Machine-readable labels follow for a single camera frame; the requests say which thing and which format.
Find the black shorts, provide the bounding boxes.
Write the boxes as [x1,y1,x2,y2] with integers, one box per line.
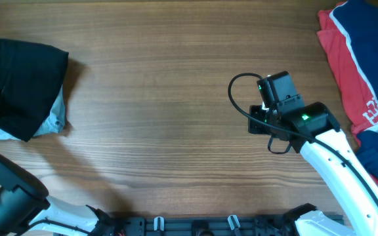
[0,39,69,142]

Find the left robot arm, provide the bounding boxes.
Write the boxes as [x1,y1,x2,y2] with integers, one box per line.
[0,154,115,235]

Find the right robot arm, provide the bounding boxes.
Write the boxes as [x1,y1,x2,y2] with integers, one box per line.
[245,71,378,235]

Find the red and navy shirt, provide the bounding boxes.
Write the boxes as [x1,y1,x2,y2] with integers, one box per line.
[317,1,378,186]

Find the folded light blue denim shorts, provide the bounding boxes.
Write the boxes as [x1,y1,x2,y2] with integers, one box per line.
[0,87,66,140]

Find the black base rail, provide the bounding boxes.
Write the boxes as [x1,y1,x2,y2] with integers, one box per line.
[111,214,299,236]

